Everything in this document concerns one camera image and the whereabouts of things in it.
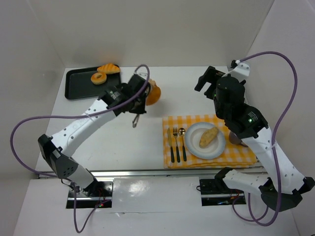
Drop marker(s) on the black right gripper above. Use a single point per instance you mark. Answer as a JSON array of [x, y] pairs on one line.
[[210, 80]]

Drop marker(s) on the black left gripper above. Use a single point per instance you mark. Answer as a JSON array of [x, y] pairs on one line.
[[141, 89]]

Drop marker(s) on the orange bundt cake bread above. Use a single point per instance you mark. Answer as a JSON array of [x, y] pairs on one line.
[[154, 94]]

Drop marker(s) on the long baguette bread roll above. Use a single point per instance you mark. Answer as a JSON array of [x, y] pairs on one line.
[[208, 136]]

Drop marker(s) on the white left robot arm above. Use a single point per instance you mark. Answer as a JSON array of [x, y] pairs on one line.
[[58, 149]]

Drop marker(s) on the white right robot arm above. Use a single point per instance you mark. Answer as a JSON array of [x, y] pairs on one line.
[[284, 185]]

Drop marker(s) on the striped triangular bread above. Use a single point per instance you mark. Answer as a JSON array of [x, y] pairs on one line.
[[109, 68]]

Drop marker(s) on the black serving tray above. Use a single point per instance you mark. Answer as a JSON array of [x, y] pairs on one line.
[[78, 84]]

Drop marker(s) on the gold spoon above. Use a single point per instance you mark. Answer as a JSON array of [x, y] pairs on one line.
[[182, 132]]

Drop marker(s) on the white blue-rimmed plate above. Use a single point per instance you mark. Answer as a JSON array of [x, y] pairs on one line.
[[193, 135]]

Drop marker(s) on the gold fork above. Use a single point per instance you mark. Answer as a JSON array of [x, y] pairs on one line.
[[175, 135]]

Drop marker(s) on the yellow checkered cloth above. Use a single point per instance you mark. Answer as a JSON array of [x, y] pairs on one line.
[[232, 156]]

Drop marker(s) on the gold table knife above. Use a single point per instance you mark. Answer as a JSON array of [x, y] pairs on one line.
[[170, 145]]

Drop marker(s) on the white paper cup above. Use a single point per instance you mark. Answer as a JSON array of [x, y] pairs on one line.
[[235, 140]]

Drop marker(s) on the glazed ring donut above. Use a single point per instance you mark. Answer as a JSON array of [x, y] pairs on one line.
[[98, 78]]

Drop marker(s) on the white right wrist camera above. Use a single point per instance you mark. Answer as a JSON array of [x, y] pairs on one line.
[[241, 70]]

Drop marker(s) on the aluminium rail front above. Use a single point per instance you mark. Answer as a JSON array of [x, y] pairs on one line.
[[181, 172]]

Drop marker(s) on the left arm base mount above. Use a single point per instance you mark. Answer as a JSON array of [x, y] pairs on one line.
[[101, 197]]

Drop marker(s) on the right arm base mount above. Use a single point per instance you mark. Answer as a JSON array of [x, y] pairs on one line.
[[213, 194]]

